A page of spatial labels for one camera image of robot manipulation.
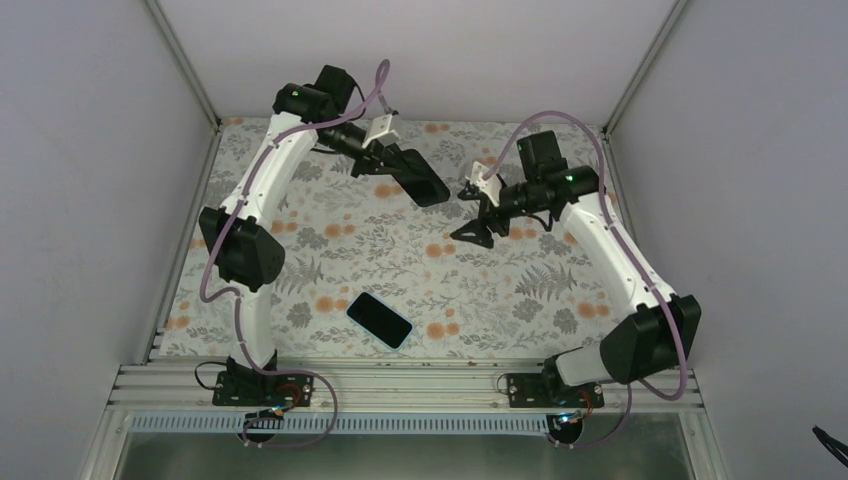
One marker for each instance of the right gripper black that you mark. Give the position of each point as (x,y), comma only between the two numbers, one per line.
(479,226)

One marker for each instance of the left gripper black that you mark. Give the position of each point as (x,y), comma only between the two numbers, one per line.
(376,154)

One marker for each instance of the black phone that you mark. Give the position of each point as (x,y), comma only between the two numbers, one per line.
(380,320)
(421,183)

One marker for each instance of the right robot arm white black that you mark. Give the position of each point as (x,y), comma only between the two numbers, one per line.
(656,326)

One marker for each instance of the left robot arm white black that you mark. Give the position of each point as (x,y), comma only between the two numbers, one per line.
(244,258)

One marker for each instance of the black phone in blue case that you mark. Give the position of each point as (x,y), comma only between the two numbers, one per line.
(380,320)

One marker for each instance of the floral patterned table mat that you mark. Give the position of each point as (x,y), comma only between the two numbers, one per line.
(534,294)

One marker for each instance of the black object at right edge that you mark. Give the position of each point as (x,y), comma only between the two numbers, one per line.
(834,446)

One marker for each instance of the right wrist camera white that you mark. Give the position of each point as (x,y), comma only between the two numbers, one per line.
(491,186)

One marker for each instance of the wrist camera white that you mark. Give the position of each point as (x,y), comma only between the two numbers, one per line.
(383,129)
(491,186)

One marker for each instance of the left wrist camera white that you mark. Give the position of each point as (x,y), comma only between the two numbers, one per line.
(383,129)

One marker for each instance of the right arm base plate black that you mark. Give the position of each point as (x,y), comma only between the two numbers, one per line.
(534,390)

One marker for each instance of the left aluminium frame post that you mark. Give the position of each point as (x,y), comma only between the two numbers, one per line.
(184,65)

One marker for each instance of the aluminium frame post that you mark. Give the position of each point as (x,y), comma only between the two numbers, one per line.
(184,65)
(646,63)

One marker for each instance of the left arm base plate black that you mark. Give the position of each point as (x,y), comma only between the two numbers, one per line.
(254,390)

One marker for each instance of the right aluminium frame post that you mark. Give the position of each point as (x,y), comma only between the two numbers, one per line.
(646,63)

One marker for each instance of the aluminium rail front frame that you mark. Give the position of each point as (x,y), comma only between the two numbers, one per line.
(362,385)

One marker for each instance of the slotted grey cable duct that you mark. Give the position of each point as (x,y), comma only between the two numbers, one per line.
(345,423)

